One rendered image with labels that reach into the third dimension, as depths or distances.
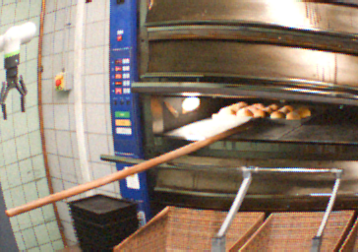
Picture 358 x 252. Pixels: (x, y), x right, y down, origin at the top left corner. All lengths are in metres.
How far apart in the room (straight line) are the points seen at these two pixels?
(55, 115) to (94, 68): 0.45
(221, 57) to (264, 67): 0.23
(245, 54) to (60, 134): 1.27
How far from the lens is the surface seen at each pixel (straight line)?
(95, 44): 3.36
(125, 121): 3.24
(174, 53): 3.07
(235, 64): 2.88
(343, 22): 2.59
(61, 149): 3.68
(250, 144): 2.92
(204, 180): 3.09
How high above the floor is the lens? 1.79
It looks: 10 degrees down
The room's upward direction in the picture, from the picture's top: 4 degrees counter-clockwise
